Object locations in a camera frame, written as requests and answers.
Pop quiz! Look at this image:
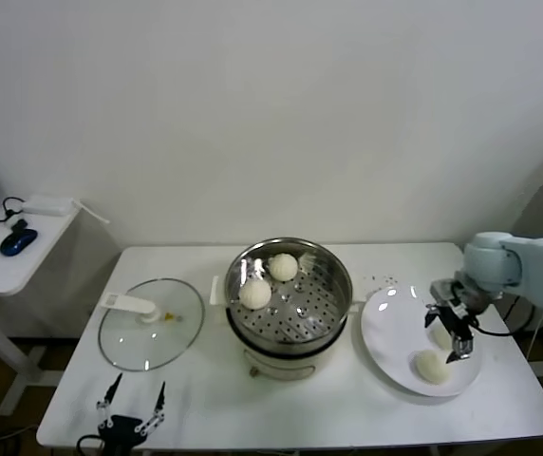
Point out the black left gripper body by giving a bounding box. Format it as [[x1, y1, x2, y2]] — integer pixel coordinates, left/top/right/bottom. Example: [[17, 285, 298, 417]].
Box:
[[100, 415, 149, 456]]

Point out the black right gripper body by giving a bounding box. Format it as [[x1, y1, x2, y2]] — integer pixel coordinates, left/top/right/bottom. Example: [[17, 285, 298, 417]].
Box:
[[436, 297, 479, 339]]

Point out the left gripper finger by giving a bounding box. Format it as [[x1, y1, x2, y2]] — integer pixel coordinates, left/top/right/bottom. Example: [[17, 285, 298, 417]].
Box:
[[136, 380, 167, 436], [96, 372, 124, 429]]

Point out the white steamed baozi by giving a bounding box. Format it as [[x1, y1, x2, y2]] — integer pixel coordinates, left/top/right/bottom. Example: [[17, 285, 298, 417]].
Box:
[[238, 278, 272, 311], [414, 350, 453, 385], [269, 253, 299, 282], [431, 325, 454, 351]]

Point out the stainless steel steamer basket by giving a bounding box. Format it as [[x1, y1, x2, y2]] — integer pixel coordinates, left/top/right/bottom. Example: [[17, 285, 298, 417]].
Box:
[[225, 237, 354, 344]]

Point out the white round plate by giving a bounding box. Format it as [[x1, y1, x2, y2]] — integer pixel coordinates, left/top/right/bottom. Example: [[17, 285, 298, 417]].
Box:
[[360, 284, 484, 398]]

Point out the white electric cooker base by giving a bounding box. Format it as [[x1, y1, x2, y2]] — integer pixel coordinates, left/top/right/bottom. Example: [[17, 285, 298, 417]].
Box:
[[210, 274, 366, 384]]

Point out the blue computer mouse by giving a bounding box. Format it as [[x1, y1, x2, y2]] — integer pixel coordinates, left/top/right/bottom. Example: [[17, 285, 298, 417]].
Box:
[[0, 228, 39, 257]]

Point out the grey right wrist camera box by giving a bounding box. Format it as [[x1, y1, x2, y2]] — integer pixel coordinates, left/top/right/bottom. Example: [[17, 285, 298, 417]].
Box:
[[430, 279, 460, 301]]

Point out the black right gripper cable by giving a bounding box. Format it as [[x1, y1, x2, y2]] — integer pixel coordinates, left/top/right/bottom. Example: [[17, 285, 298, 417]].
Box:
[[470, 316, 515, 338]]

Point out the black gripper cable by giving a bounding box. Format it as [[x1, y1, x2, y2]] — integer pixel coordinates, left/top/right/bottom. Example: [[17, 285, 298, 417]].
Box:
[[470, 316, 515, 338], [77, 433, 107, 456]]

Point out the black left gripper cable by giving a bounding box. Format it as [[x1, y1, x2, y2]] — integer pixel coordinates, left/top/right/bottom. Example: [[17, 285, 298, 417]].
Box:
[[77, 433, 107, 456]]

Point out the glass lid white handle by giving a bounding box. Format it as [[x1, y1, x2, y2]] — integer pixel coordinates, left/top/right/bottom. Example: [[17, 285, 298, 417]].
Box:
[[98, 277, 206, 372]]

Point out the black power adapter cable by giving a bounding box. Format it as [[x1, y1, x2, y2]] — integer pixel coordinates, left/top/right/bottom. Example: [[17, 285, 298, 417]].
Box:
[[502, 294, 537, 329]]

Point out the white hanging cable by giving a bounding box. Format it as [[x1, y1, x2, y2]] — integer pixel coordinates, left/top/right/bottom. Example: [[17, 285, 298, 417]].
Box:
[[526, 312, 543, 362]]

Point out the white floor cable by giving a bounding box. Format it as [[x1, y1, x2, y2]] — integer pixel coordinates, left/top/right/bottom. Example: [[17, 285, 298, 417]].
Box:
[[0, 424, 40, 446]]

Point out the black desk cable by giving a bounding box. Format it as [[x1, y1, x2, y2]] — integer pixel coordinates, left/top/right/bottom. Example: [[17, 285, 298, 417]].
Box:
[[0, 196, 28, 224]]

